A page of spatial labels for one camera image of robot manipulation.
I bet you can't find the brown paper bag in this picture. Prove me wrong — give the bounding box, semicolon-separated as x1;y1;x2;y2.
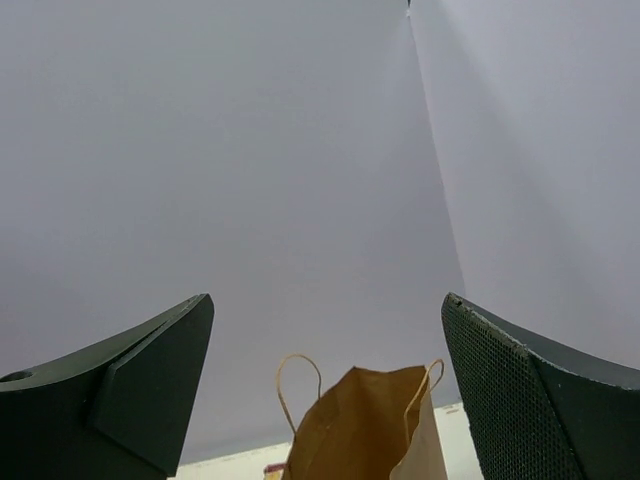
282;359;447;479

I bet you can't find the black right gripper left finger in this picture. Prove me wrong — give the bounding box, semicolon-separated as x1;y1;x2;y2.
1;294;214;479

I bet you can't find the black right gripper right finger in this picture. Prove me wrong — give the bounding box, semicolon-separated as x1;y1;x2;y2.
441;293;639;479

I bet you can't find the red snack bag with barcode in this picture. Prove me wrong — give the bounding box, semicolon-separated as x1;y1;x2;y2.
263;463;285;480

